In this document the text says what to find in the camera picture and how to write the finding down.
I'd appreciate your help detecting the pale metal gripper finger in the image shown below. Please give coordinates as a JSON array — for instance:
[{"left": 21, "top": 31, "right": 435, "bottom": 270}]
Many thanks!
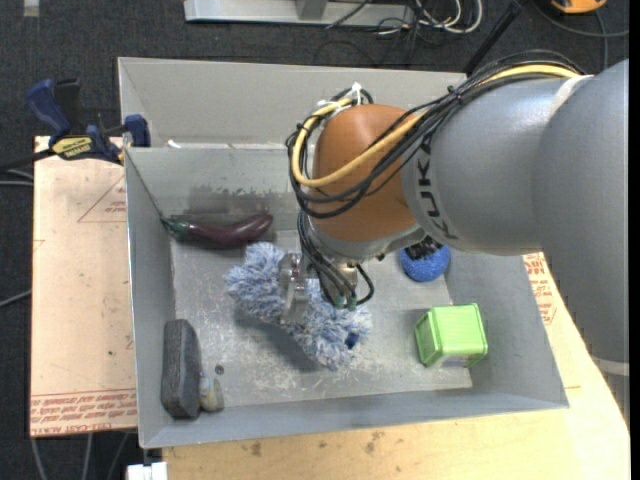
[
  {"left": 278, "top": 252, "right": 301, "bottom": 322},
  {"left": 295, "top": 276, "right": 315, "bottom": 327}
]

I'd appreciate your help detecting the blue and white fluffy cloth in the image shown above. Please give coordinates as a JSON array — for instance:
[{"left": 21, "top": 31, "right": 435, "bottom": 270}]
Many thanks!
[{"left": 223, "top": 241, "right": 374, "bottom": 372}]

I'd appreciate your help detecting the purple toy eggplant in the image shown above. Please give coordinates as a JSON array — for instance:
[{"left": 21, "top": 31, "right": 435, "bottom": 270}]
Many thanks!
[{"left": 161, "top": 211, "right": 275, "bottom": 250}]

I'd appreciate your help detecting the blue ball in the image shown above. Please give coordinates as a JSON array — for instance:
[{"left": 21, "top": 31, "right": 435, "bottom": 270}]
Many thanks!
[{"left": 399, "top": 243, "right": 452, "bottom": 284}]

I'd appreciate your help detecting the green box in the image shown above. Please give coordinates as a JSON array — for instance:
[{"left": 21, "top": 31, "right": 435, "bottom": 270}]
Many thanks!
[{"left": 413, "top": 302, "right": 489, "bottom": 369}]

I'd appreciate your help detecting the small pale grey toy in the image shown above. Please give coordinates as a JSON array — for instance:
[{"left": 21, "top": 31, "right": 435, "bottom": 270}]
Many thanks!
[{"left": 198, "top": 371, "right": 226, "bottom": 414}]

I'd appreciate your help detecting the dark grey sponge block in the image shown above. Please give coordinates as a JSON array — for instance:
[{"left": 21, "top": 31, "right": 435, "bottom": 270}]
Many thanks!
[{"left": 160, "top": 318, "right": 204, "bottom": 421}]

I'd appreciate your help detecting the grey metal bin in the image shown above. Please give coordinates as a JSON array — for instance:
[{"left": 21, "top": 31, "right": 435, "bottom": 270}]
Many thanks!
[{"left": 117, "top": 56, "right": 570, "bottom": 450}]

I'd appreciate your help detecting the brown cardboard board, red print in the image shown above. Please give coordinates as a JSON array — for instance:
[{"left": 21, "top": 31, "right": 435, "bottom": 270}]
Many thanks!
[{"left": 29, "top": 135, "right": 560, "bottom": 438}]

